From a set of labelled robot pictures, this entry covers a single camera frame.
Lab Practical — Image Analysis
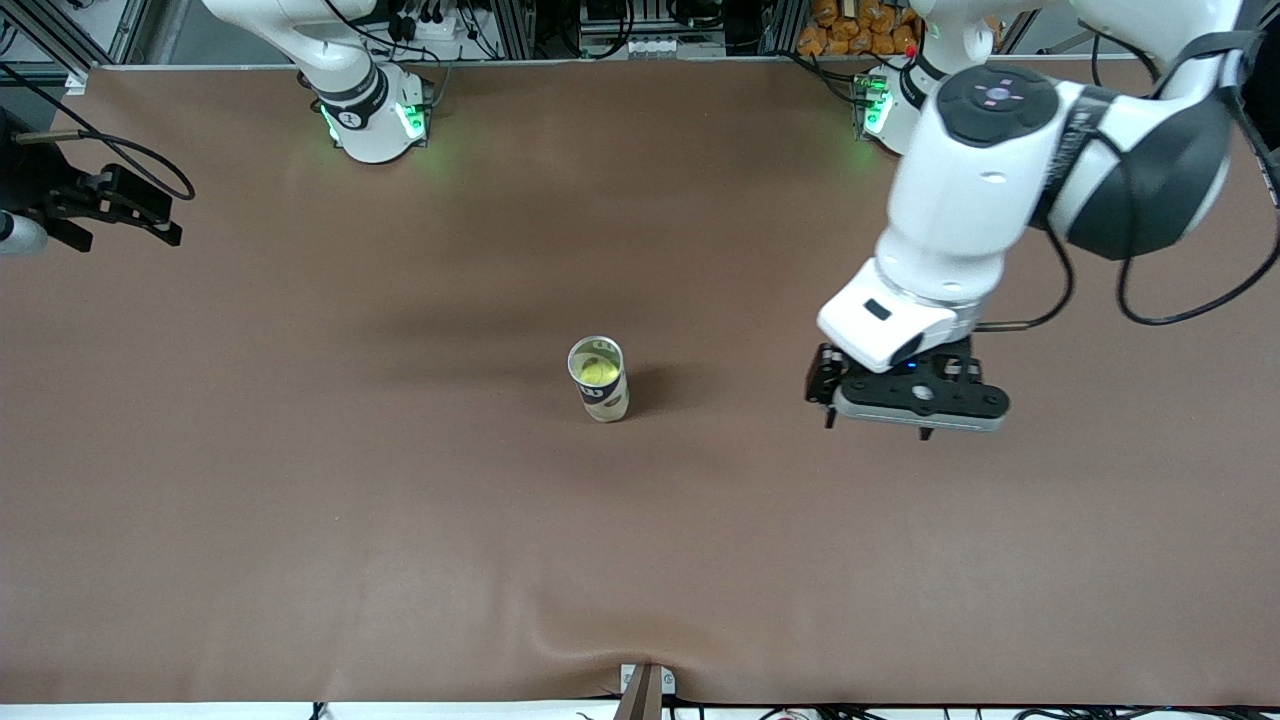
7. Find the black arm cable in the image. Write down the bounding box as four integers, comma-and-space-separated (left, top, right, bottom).
0, 62, 197, 203
975, 20, 1280, 333

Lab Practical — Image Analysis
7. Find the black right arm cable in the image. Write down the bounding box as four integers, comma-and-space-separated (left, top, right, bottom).
0, 62, 197, 203

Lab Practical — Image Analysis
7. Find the orange items crate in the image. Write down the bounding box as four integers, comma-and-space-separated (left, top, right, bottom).
797, 0, 921, 58

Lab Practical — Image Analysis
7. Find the blue white tennis ball can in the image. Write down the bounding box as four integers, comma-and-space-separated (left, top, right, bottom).
567, 336, 631, 424

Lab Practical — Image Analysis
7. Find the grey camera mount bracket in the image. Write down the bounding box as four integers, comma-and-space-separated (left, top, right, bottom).
620, 663, 677, 720

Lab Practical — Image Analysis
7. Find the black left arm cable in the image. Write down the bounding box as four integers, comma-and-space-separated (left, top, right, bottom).
975, 20, 1280, 333

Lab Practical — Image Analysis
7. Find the aluminium frame profile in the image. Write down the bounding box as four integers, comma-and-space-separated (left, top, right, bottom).
0, 0, 101, 76

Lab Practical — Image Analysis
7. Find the aluminium frame post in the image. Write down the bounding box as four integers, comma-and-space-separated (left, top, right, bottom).
495, 0, 536, 59
765, 0, 801, 56

